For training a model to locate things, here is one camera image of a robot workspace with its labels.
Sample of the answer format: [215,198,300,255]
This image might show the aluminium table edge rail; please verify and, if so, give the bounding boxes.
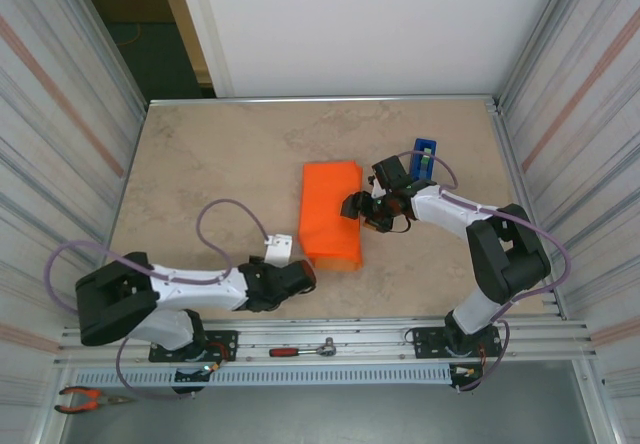
[147,94,501,111]

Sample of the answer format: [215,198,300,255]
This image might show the orange floor cord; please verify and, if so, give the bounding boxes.
[115,21,141,48]

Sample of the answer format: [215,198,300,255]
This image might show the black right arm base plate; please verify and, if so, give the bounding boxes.
[412,324,504,360]

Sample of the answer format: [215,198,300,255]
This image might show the blue tape dispenser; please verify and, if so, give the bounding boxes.
[407,137,439,183]

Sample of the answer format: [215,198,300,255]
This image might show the aluminium mounting rail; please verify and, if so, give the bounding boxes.
[54,317,599,365]

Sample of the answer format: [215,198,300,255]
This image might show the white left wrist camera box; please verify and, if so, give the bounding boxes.
[263,233,294,268]

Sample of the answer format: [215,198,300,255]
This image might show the orange-handled pliers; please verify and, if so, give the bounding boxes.
[53,386,127,414]

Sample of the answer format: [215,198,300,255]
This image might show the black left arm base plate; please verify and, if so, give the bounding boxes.
[148,329,239,364]

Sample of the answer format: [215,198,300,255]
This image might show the red-handled ratchet wrench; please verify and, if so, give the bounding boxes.
[268,336,341,359]

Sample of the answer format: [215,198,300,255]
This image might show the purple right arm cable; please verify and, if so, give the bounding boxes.
[394,149,573,393]

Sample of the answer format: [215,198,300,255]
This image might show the white slotted cable duct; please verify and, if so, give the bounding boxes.
[73,363,454,388]

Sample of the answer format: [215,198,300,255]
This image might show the striped translucent enclosure panel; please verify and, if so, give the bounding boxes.
[492,0,640,444]
[0,0,150,444]

